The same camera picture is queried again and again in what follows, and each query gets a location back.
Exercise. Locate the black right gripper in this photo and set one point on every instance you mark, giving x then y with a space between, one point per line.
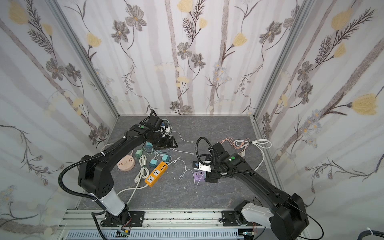
208 173

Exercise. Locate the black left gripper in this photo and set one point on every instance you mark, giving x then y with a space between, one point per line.
169 142

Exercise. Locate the teal usb charger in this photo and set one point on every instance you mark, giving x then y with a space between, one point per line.
166 158
153 163

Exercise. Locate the purple power strip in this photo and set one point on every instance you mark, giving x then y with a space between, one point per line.
199 175

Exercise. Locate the orange power strip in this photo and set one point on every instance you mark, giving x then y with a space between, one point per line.
156 174

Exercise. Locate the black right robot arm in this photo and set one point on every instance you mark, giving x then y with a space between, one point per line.
285 215

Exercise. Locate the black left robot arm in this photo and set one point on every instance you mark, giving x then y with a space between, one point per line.
95 172

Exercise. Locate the round beige power strip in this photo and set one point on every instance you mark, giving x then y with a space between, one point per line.
126 164

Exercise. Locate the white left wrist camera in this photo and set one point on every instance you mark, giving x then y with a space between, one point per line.
165 127

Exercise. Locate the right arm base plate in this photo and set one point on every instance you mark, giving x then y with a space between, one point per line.
231 218

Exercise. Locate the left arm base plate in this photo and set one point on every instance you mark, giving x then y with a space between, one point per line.
128 219

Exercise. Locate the aluminium rail frame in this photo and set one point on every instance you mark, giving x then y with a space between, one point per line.
157 225

